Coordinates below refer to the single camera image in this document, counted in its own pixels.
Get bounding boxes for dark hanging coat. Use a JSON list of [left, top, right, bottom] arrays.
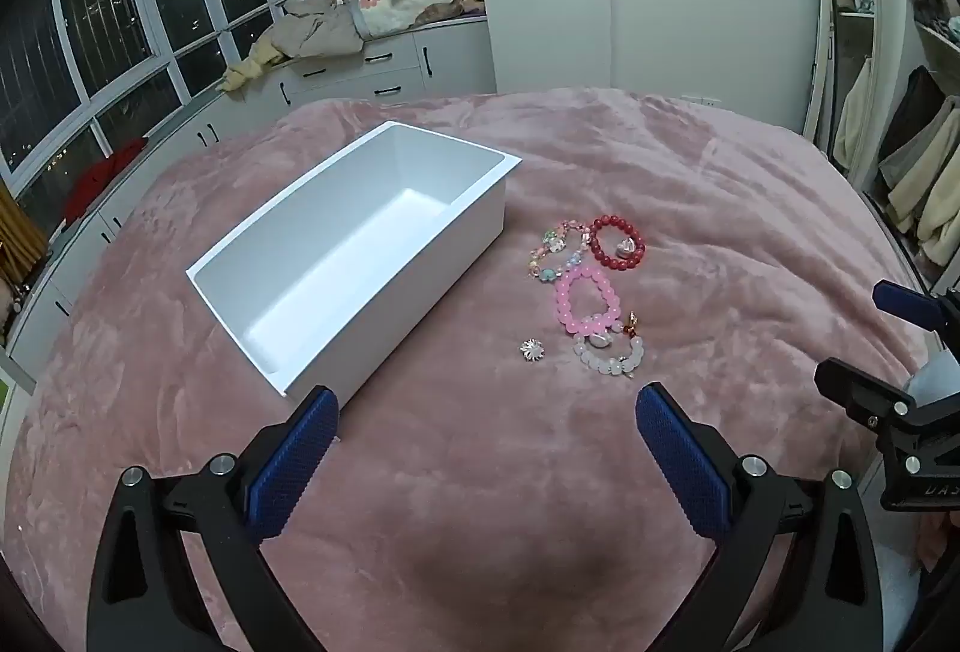
[[877, 65, 947, 188]]

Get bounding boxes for beige jacket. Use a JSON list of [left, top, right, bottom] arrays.
[[217, 0, 370, 94]]

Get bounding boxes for large bay window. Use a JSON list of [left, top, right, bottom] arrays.
[[0, 0, 338, 195]]

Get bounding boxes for beige hanging coat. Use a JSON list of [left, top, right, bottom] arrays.
[[885, 97, 960, 267]]

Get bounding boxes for cream hanging garment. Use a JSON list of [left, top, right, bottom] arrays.
[[834, 55, 875, 173]]

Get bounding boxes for white window cabinet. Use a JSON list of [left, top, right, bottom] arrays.
[[0, 14, 496, 390]]

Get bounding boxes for golden curtain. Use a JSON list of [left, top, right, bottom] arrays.
[[0, 179, 50, 297]]

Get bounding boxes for white floral cushion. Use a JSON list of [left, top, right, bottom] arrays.
[[352, 0, 451, 39]]

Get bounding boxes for pink bead bracelet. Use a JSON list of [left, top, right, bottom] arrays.
[[555, 267, 622, 334]]

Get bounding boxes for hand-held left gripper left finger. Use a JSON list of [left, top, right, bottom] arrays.
[[86, 385, 342, 652]]

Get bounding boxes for multicolour bead bracelet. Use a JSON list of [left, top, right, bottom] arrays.
[[527, 220, 593, 285]]

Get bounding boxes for white storage box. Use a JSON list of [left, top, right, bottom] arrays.
[[185, 121, 524, 398]]

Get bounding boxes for red cloth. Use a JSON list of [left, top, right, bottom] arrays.
[[64, 137, 149, 224]]

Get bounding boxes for pink fluffy blanket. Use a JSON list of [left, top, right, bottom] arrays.
[[0, 88, 935, 652]]

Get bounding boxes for pale white bead bracelet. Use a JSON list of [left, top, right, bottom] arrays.
[[574, 314, 646, 377]]

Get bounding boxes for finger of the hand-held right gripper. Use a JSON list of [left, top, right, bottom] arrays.
[[872, 279, 960, 332], [814, 357, 925, 432]]

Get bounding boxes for red bead bracelet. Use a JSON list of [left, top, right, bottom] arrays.
[[587, 214, 646, 274]]

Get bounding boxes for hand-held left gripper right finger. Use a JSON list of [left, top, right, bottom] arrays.
[[634, 382, 884, 652]]

